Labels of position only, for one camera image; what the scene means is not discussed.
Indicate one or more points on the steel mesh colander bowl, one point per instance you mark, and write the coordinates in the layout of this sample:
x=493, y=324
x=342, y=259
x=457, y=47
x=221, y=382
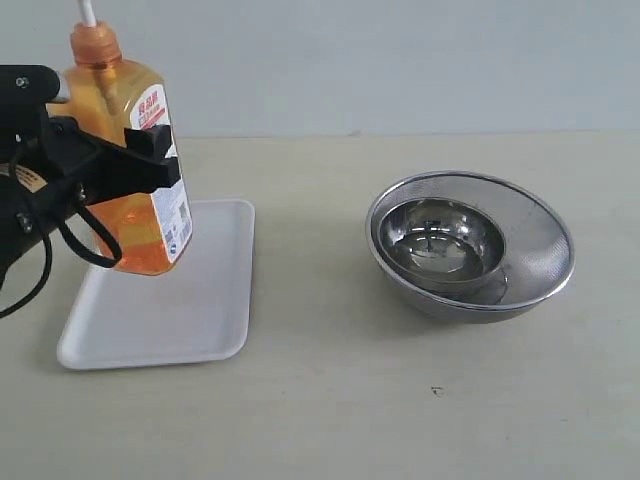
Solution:
x=540, y=255

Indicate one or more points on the small stainless steel bowl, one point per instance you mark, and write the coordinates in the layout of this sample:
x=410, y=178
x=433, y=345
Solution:
x=441, y=245

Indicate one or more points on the orange pump soap bottle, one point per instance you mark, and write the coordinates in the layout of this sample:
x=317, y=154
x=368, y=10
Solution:
x=144, y=202

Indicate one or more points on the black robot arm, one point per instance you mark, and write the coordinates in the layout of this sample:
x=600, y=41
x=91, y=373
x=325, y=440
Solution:
x=25, y=221

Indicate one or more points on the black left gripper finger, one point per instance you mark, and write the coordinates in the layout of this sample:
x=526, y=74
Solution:
x=153, y=142

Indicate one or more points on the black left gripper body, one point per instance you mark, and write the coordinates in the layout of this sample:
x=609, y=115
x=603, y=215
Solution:
x=79, y=166

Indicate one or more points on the white rectangular foam tray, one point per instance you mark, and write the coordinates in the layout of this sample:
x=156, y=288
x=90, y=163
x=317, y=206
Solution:
x=197, y=312

